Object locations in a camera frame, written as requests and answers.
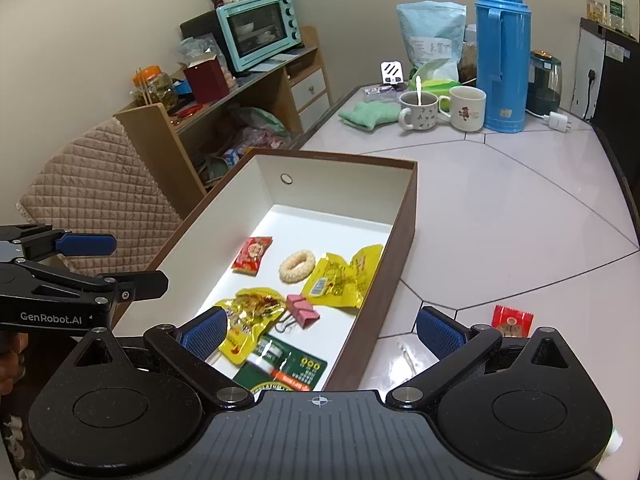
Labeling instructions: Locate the large yellow snack bag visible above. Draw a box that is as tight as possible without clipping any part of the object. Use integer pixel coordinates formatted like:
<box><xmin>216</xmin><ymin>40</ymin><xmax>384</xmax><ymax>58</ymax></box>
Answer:
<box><xmin>215</xmin><ymin>287</ymin><xmax>286</xmax><ymax>366</ymax></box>

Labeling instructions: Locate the green card with jar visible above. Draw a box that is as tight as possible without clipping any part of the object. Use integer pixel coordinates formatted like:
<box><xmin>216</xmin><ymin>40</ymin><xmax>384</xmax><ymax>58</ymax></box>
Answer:
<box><xmin>233</xmin><ymin>335</ymin><xmax>328</xmax><ymax>396</ymax></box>

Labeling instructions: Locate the red snack packet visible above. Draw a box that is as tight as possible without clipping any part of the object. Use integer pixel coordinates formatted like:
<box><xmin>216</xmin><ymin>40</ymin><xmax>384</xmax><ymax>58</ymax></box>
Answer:
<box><xmin>491</xmin><ymin>304</ymin><xmax>534</xmax><ymax>338</ymax></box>
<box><xmin>231</xmin><ymin>236</ymin><xmax>272</xmax><ymax>276</ymax></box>

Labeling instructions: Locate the pink binder clip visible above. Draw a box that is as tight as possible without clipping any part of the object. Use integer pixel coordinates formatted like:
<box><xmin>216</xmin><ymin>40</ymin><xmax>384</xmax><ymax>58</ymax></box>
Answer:
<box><xmin>274</xmin><ymin>295</ymin><xmax>320</xmax><ymax>334</ymax></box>

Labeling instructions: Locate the beige ring cracker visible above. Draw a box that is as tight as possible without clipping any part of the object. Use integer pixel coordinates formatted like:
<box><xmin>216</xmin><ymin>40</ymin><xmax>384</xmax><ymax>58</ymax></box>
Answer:
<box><xmin>279</xmin><ymin>249</ymin><xmax>316</xmax><ymax>284</ymax></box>

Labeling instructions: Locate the small yellow snack packet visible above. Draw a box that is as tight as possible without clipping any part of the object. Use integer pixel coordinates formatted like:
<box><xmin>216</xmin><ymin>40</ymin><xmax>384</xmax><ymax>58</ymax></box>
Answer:
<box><xmin>302</xmin><ymin>244</ymin><xmax>383</xmax><ymax>309</ymax></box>

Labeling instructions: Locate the person left hand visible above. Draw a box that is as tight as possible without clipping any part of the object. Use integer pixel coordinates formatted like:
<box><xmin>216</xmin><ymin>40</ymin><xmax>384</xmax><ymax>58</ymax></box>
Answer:
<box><xmin>0</xmin><ymin>333</ymin><xmax>28</xmax><ymax>396</ymax></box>

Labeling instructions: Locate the quilted beige chair cover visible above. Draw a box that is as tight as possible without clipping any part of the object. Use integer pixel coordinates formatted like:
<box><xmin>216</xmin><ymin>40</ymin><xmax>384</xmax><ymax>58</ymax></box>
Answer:
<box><xmin>16</xmin><ymin>118</ymin><xmax>181</xmax><ymax>276</ymax></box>

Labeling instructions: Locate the brown storage box white inside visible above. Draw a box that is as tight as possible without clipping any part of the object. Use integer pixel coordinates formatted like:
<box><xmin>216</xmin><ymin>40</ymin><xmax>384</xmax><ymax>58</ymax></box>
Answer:
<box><xmin>114</xmin><ymin>148</ymin><xmax>418</xmax><ymax>391</ymax></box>

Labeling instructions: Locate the wooden shelf cabinet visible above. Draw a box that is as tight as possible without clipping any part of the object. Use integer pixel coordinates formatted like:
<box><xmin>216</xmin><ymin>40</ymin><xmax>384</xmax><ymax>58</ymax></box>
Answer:
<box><xmin>115</xmin><ymin>25</ymin><xmax>333</xmax><ymax>217</ymax></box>

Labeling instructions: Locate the orange lid glass jar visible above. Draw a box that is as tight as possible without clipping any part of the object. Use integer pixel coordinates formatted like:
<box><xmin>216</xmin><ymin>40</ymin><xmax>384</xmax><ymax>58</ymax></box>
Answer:
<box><xmin>131</xmin><ymin>65</ymin><xmax>178</xmax><ymax>112</ymax></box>

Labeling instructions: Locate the dark red box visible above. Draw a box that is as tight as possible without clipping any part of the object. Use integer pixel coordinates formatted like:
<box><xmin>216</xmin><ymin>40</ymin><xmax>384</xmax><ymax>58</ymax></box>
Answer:
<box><xmin>183</xmin><ymin>58</ymin><xmax>229</xmax><ymax>104</ymax></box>

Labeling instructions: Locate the patterned mug with spoon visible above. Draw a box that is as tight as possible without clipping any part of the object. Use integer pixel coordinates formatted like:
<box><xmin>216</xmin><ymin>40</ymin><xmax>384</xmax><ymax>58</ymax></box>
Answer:
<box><xmin>398</xmin><ymin>91</ymin><xmax>450</xmax><ymax>131</ymax></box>

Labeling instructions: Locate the white mug with red print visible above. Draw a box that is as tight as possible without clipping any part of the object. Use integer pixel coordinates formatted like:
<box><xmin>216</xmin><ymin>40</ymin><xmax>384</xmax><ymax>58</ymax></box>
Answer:
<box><xmin>438</xmin><ymin>86</ymin><xmax>487</xmax><ymax>133</ymax></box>

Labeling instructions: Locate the green folded cloth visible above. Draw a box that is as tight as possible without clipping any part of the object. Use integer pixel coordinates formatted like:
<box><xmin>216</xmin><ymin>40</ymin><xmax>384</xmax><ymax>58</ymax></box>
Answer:
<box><xmin>338</xmin><ymin>102</ymin><xmax>400</xmax><ymax>132</ymax></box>

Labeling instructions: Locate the white power adapter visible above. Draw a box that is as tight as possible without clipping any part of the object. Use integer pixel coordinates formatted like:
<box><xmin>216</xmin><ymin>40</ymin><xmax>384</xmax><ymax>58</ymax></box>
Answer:
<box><xmin>547</xmin><ymin>112</ymin><xmax>570</xmax><ymax>133</ymax></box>

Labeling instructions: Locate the white striped card stand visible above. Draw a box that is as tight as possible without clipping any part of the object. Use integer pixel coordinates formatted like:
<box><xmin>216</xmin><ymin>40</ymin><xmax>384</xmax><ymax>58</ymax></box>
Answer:
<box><xmin>380</xmin><ymin>61</ymin><xmax>405</xmax><ymax>86</ymax></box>

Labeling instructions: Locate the dark green electric kettle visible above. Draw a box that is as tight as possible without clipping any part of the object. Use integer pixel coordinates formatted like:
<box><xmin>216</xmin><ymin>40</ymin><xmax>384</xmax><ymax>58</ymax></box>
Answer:
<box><xmin>526</xmin><ymin>50</ymin><xmax>562</xmax><ymax>116</ymax></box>

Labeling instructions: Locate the teal toaster oven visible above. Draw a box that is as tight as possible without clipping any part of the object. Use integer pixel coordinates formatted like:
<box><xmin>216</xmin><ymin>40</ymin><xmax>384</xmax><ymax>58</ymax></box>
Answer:
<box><xmin>216</xmin><ymin>0</ymin><xmax>302</xmax><ymax>73</ymax></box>

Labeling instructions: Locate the black refrigerator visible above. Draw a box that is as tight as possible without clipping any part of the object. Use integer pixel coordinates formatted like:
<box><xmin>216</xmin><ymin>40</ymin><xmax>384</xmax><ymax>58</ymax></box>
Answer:
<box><xmin>570</xmin><ymin>16</ymin><xmax>640</xmax><ymax>162</ymax></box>

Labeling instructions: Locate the light blue foil bag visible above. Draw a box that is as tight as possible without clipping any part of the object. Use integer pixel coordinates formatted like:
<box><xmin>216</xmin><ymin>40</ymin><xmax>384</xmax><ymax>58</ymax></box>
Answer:
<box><xmin>396</xmin><ymin>0</ymin><xmax>466</xmax><ymax>81</ymax></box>

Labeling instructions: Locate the blue thermos flask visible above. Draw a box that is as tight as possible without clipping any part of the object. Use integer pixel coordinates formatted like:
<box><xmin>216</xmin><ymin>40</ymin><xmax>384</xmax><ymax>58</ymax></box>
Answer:
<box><xmin>475</xmin><ymin>0</ymin><xmax>532</xmax><ymax>133</ymax></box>

